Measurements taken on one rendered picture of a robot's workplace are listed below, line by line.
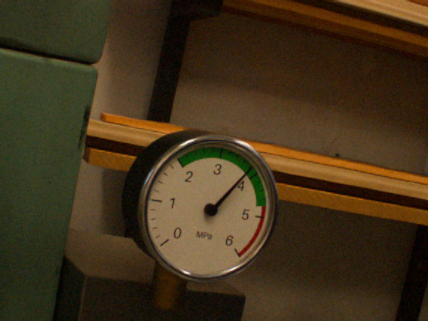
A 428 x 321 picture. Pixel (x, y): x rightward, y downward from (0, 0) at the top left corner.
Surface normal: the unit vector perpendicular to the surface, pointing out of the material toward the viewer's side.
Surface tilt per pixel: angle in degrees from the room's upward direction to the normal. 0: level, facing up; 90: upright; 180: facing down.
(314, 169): 91
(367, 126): 90
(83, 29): 90
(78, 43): 90
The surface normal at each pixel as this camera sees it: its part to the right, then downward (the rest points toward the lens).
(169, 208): 0.37, 0.13
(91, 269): 0.20, -0.98
